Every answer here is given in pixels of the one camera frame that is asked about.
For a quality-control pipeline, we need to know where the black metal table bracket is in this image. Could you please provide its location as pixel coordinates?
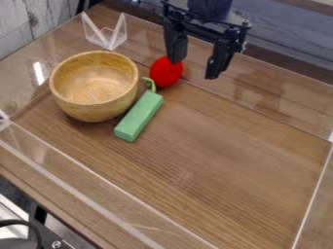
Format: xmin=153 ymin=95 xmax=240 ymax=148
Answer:
xmin=29 ymin=202 xmax=90 ymax=249

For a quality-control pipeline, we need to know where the red plush fruit green stem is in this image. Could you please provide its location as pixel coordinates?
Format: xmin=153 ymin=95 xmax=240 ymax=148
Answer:
xmin=144 ymin=55 xmax=184 ymax=92

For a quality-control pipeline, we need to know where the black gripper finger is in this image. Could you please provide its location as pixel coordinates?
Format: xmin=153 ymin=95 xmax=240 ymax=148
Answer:
xmin=165 ymin=20 xmax=189 ymax=64
xmin=207 ymin=32 xmax=237 ymax=80

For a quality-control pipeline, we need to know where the green rectangular block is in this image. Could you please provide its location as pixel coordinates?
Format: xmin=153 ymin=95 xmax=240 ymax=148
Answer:
xmin=116 ymin=91 xmax=165 ymax=142

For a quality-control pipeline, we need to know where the clear acrylic front barrier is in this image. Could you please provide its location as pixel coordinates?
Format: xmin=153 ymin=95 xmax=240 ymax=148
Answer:
xmin=0 ymin=111 xmax=217 ymax=249

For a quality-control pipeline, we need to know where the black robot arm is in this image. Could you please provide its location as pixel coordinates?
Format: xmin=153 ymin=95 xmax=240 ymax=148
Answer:
xmin=162 ymin=0 xmax=253 ymax=80

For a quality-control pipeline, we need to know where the wooden bowl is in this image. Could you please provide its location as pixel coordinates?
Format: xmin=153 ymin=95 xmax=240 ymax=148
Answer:
xmin=50 ymin=51 xmax=140 ymax=123

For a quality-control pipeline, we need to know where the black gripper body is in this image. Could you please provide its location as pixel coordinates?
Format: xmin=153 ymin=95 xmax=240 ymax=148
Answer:
xmin=162 ymin=0 xmax=253 ymax=53

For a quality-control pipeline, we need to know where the black cable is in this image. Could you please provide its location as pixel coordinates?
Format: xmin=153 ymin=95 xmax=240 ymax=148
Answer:
xmin=0 ymin=219 xmax=45 ymax=249

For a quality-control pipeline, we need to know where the clear acrylic corner bracket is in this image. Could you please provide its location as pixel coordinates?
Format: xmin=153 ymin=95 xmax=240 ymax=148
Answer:
xmin=81 ymin=13 xmax=128 ymax=51

